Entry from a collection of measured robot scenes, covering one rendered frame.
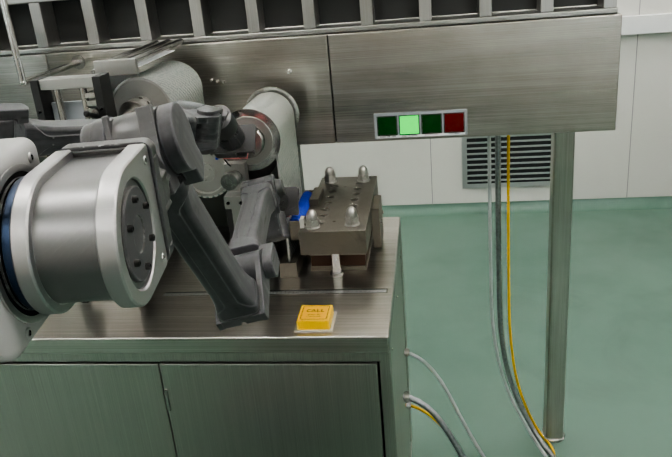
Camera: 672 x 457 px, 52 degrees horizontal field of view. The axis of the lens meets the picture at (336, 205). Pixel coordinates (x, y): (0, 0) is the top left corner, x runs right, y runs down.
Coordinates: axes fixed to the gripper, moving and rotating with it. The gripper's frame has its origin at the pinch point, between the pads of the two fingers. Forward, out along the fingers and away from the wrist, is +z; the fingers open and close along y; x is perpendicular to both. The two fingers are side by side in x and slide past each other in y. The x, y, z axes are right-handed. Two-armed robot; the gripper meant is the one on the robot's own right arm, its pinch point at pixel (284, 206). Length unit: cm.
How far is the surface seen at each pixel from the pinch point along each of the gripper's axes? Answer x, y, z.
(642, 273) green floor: -12, 138, 202
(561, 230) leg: -3, 74, 54
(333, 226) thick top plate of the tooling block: -5.3, 12.0, -0.7
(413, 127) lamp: 23.4, 31.2, 21.0
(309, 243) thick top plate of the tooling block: -9.3, 6.4, -1.9
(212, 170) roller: 8.3, -16.0, -7.2
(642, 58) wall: 111, 156, 239
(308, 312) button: -25.3, 8.4, -15.3
